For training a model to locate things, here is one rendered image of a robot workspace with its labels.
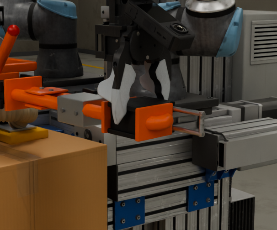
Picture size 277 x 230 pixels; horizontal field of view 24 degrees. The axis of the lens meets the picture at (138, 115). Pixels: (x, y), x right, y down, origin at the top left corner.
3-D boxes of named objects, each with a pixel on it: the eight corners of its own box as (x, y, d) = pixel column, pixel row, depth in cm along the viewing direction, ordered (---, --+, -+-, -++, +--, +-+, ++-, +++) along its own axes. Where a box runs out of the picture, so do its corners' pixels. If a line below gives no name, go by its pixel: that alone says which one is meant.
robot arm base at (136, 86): (161, 90, 176) (161, 52, 174) (198, 97, 164) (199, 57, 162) (113, 95, 167) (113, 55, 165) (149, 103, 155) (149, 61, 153)
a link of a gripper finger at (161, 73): (153, 102, 112) (137, 54, 108) (179, 107, 108) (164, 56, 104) (141, 112, 110) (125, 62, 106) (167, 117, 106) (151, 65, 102)
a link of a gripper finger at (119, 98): (97, 120, 104) (114, 64, 105) (123, 125, 100) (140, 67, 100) (83, 115, 102) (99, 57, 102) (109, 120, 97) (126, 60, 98)
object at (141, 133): (100, 133, 104) (100, 101, 103) (135, 126, 109) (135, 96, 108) (138, 142, 98) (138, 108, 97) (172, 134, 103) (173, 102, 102)
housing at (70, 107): (55, 122, 113) (55, 96, 112) (86, 116, 118) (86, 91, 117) (81, 128, 108) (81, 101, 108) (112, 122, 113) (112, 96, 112)
